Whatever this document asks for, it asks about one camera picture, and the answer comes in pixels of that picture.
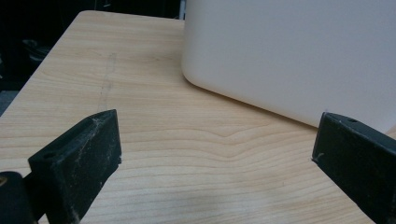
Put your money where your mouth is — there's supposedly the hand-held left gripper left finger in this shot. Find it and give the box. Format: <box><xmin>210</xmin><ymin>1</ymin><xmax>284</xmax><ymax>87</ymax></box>
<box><xmin>27</xmin><ymin>108</ymin><xmax>122</xmax><ymax>224</ymax></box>

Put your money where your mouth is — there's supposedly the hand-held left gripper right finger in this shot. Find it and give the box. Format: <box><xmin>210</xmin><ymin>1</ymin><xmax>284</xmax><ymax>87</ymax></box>
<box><xmin>311</xmin><ymin>112</ymin><xmax>396</xmax><ymax>224</ymax></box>

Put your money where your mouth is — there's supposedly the white plastic storage bin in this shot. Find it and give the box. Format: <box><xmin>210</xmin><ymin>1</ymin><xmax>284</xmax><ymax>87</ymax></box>
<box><xmin>181</xmin><ymin>0</ymin><xmax>396</xmax><ymax>134</ymax></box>

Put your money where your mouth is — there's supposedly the white metal stand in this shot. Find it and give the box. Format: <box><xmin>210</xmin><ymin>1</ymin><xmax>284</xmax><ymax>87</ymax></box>
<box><xmin>178</xmin><ymin>0</ymin><xmax>187</xmax><ymax>21</ymax></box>

